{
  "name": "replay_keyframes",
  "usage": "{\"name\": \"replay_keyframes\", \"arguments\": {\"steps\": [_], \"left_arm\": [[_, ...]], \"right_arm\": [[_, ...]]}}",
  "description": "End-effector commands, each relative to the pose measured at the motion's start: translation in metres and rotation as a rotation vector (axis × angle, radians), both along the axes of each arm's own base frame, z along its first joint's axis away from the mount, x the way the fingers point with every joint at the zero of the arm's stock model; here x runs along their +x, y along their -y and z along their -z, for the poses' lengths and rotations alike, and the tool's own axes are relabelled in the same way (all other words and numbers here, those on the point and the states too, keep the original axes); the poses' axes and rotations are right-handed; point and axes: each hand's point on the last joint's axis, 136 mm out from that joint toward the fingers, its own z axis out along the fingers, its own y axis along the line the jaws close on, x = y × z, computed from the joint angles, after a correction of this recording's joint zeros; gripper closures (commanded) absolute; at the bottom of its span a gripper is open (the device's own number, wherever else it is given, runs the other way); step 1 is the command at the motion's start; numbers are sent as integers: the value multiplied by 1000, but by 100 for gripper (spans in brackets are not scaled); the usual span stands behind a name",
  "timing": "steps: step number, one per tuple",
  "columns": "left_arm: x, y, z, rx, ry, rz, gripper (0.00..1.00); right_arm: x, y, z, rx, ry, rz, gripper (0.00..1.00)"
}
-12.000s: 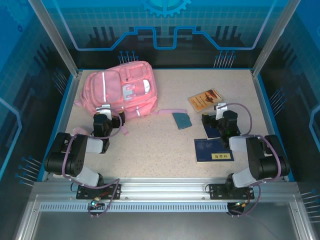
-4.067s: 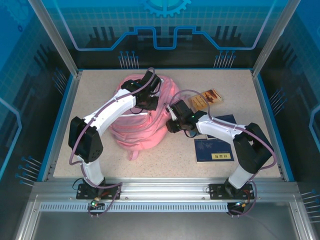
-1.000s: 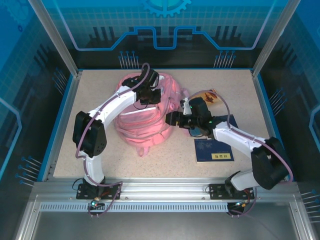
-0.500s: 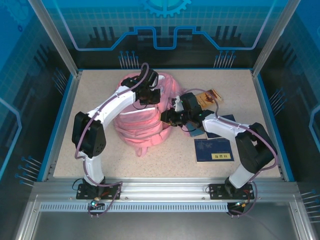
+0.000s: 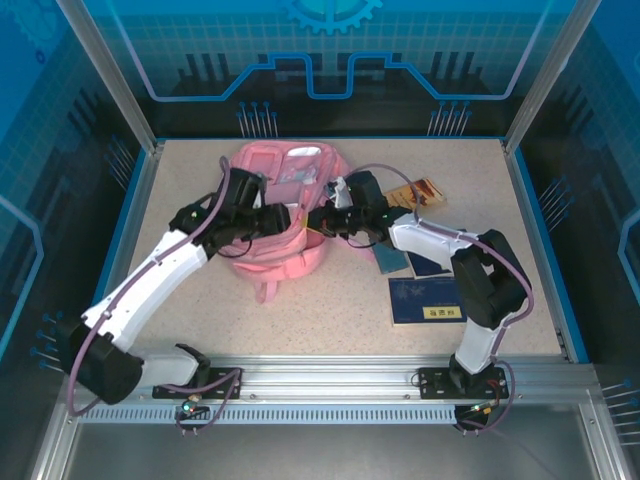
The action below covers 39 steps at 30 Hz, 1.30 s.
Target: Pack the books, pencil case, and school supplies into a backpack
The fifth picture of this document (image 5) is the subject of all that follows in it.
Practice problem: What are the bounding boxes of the pink backpack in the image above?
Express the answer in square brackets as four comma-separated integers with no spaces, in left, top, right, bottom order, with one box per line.
[215,140,377,305]

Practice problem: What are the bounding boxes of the brown cover book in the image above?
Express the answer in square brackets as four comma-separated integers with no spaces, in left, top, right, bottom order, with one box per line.
[380,176,450,212]

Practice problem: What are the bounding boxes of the grey-blue thin notebook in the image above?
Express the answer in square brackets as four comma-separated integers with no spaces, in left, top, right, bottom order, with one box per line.
[370,241,412,277]

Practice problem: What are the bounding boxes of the dark blue yellow-label book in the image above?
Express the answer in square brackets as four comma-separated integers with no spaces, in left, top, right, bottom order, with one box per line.
[387,276,469,327]

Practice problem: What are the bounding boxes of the aluminium cross beam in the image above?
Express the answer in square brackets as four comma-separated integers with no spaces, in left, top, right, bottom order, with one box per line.
[64,353,599,407]

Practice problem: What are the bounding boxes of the blue printed rear panel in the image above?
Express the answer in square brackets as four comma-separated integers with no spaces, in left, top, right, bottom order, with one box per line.
[94,0,556,139]

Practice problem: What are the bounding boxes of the blue printed side panel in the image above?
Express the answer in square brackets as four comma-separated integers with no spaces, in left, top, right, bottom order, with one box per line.
[509,0,640,480]
[0,0,154,480]

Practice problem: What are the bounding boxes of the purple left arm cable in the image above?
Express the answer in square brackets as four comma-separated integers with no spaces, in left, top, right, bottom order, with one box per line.
[66,155,245,435]

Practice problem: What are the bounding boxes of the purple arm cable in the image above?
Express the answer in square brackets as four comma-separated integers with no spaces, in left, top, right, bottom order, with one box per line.
[66,155,245,435]
[347,162,535,435]

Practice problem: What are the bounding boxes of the aluminium table side rail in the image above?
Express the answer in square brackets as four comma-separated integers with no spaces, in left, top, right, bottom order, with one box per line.
[105,141,167,324]
[501,139,575,364]

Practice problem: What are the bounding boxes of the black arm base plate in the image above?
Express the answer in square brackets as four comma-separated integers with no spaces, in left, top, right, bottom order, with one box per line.
[416,366,507,401]
[151,366,245,401]

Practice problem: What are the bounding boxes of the slotted grey cable duct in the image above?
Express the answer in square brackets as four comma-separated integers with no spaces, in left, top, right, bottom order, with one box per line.
[77,404,469,427]

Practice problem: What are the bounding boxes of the cable connector with green light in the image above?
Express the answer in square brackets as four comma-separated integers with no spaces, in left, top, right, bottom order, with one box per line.
[467,399,503,417]
[180,394,210,420]

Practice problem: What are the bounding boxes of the aluminium frame post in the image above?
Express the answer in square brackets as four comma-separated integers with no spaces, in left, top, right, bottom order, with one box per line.
[501,0,597,156]
[54,0,167,156]

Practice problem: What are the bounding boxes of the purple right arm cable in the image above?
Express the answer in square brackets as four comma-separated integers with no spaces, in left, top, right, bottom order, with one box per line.
[347,162,535,435]

